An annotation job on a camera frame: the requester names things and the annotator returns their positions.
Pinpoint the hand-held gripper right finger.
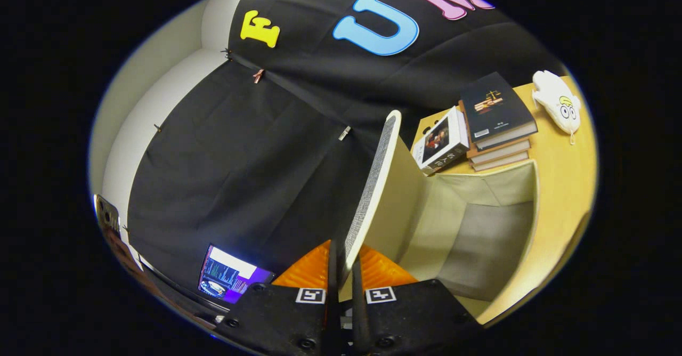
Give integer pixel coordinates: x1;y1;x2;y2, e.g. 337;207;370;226
350;244;483;356

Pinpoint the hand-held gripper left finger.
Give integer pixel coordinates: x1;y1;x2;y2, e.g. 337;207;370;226
213;239;343;356

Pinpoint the grey fabric storage box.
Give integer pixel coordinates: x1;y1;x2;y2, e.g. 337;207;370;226
341;110;540;306

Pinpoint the lit computer monitor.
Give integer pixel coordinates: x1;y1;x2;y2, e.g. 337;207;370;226
198;244;275;305

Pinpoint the black backdrop cloth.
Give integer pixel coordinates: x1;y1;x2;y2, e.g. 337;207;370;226
127;0;565;304

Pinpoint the white boxed book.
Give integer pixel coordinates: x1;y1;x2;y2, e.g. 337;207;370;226
412;106;470;176

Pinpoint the brown cover book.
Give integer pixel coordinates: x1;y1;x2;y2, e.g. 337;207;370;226
466;139;532;165
472;151;530;173

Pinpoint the dark hardcover book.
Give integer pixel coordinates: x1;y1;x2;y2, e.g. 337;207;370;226
459;71;538;151

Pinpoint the white plush toy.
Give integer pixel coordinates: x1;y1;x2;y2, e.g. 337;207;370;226
532;70;582;145

